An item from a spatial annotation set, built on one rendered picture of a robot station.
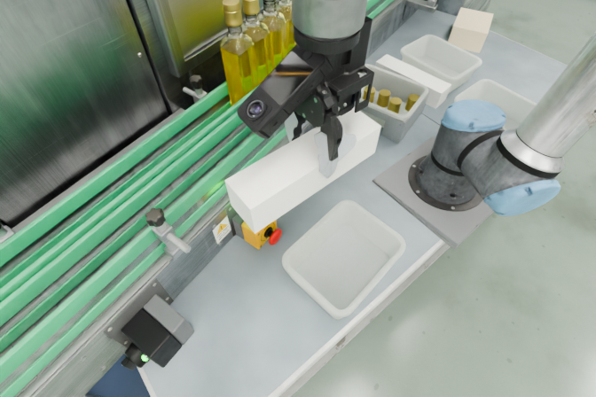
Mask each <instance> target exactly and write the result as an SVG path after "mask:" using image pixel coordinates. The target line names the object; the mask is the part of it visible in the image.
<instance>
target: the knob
mask: <svg viewBox="0 0 596 397"><path fill-rule="evenodd" d="M124 354H125V355H126V357H125V358H124V359H123V360H122V362H121V365H122V366H124V367H125V368H127V369H129V370H134V369H135V368H136V367H139V368H142V367H143V366H144V365H145V364H146V363H147V362H149V361H150V360H147V361H146V362H145V361H143V360H142V355H143V352H142V351H141V350H140V349H139V348H138V347H137V346H136V345H135V344H134V343H131V344H130V345H129V347H128V348H127V350H126V351H125V352H124Z"/></svg>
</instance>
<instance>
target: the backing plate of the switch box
mask: <svg viewBox="0 0 596 397"><path fill-rule="evenodd" d="M155 294H157V295H159V296H160V297H161V298H162V299H163V300H165V301H166V302H167V303H168V304H169V305H170V304H171V303H172V302H173V300H172V298H171V297H170V296H169V294H168V293H167V292H166V290H165V289H164V288H163V286H162V285H161V284H160V282H159V281H158V280H157V278H155V279H154V280H153V281H152V282H151V283H150V284H149V285H148V286H147V287H146V288H145V289H144V290H143V291H142V292H141V293H140V294H139V295H138V296H137V297H136V298H135V299H134V300H133V301H132V302H131V303H130V304H129V305H128V306H127V307H126V308H125V309H124V310H123V311H122V312H121V313H120V314H119V315H118V316H117V317H116V318H115V319H114V320H113V321H112V322H111V323H110V324H109V325H108V326H107V327H106V328H105V329H104V330H103V332H104V333H105V334H106V335H108V336H109V337H111V338H112V339H114V340H115V341H117V342H118V343H120V344H121V345H123V346H125V347H126V348H128V347H129V345H130V344H131V343H132V342H131V341H130V340H129V339H128V338H127V337H126V336H125V335H124V334H123V333H122V331H121V329H122V328H123V327H124V326H125V325H126V324H127V323H128V322H129V320H130V319H131V318H132V317H133V316H134V315H135V314H136V313H137V312H138V311H139V310H140V309H141V308H142V309H144V305H145V304H146V303H147V302H148V301H149V300H150V299H151V298H152V297H153V296H154V295H155Z"/></svg>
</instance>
